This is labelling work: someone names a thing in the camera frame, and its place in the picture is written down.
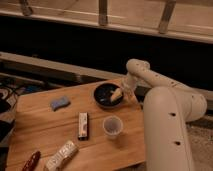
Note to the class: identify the rectangular candy bar pack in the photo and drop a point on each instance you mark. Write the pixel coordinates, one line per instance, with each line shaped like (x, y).
(83, 126)

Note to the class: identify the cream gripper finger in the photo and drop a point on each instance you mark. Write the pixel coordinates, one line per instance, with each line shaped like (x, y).
(116, 95)

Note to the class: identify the clear plastic cup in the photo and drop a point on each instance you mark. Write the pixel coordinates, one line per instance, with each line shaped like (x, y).
(112, 126)

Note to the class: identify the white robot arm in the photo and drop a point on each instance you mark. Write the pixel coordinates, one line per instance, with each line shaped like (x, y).
(167, 107)

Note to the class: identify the red handled tool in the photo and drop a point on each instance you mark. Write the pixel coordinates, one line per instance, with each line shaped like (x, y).
(32, 162)

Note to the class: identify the metal railing post right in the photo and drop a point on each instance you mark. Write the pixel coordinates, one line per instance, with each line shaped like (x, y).
(166, 16)

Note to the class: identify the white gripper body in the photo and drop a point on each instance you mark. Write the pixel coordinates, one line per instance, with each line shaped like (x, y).
(129, 83)

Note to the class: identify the metal railing post left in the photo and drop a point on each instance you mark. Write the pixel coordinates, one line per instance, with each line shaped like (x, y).
(25, 8)

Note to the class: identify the black ceramic bowl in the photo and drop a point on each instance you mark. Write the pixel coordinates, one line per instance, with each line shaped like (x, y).
(102, 95)

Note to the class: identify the blue sponge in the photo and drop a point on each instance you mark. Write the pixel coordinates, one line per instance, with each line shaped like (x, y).
(60, 103)

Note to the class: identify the wooden table board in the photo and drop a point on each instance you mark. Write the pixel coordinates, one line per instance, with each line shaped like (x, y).
(107, 139)

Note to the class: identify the metal railing post middle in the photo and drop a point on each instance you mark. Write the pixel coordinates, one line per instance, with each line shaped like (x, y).
(103, 19)

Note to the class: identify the metal railing post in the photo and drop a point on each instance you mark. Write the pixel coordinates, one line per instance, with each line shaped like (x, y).
(166, 16)
(103, 19)
(25, 8)

